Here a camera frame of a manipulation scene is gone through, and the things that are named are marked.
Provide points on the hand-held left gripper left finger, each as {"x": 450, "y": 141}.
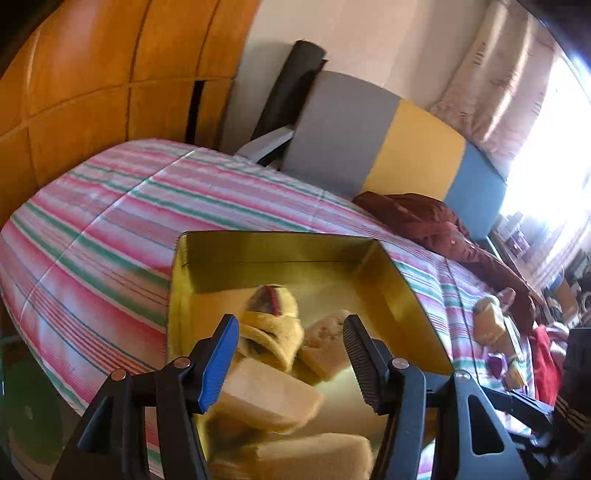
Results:
{"x": 217, "y": 369}

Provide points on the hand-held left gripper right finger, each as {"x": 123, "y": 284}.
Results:
{"x": 360, "y": 364}

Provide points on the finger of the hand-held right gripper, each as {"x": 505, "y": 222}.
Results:
{"x": 517, "y": 401}

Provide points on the brown sponge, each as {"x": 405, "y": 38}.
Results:
{"x": 268, "y": 392}
{"x": 323, "y": 346}

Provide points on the purple fuzzy cloth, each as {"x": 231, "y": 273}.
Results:
{"x": 496, "y": 364}

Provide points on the yellow fuzzy cloth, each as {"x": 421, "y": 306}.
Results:
{"x": 281, "y": 337}

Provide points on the gold tin box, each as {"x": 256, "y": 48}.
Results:
{"x": 277, "y": 258}

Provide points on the red cloth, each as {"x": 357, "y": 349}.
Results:
{"x": 545, "y": 364}

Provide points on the pink and white sock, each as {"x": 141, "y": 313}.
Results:
{"x": 489, "y": 318}

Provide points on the wooden desk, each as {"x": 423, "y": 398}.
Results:
{"x": 521, "y": 267}

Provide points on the maroon jacket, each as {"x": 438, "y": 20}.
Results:
{"x": 415, "y": 217}

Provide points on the striped blanket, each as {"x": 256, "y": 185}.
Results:
{"x": 115, "y": 221}

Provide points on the grey yellow blue armchair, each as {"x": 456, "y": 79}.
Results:
{"x": 346, "y": 138}

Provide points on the black rolled mat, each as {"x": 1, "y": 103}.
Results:
{"x": 291, "y": 87}

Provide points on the pink curtain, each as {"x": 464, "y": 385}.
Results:
{"x": 498, "y": 83}

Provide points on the wooden wardrobe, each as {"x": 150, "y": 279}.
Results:
{"x": 83, "y": 69}

